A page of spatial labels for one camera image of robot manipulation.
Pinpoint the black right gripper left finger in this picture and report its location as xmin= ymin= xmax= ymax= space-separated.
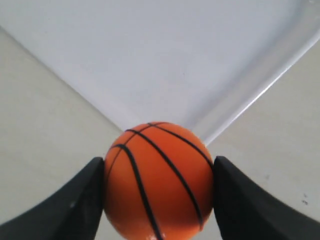
xmin=0 ymin=157 xmax=105 ymax=240

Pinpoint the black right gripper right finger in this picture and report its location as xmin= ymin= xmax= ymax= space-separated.
xmin=213 ymin=156 xmax=320 ymax=240

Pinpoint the small orange basketball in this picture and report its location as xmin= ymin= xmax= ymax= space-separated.
xmin=103 ymin=121 xmax=214 ymax=240

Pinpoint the white rectangular plastic tray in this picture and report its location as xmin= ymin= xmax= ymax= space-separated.
xmin=0 ymin=0 xmax=320 ymax=144

